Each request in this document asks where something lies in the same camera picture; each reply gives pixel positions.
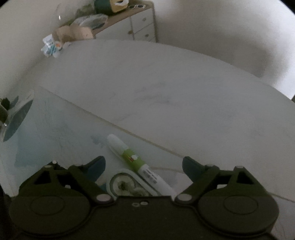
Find clear plastic bag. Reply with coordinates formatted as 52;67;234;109
72;13;108;30

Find white green glue pen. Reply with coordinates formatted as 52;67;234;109
107;134;176;199

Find white blue tube pack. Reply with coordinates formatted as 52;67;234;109
41;34;63;57

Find grey correction tape dispenser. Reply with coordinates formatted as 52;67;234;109
105;169;161;200

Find white sunglasses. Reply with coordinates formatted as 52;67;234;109
129;4;146;9

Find brown cardboard box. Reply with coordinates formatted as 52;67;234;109
53;25;95;44

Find patterned glass table mat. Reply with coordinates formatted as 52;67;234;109
0;85;295;201

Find green tissue box holder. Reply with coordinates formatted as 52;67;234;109
94;0;129;15

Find white sideboard cabinet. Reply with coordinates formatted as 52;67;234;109
93;1;157;42

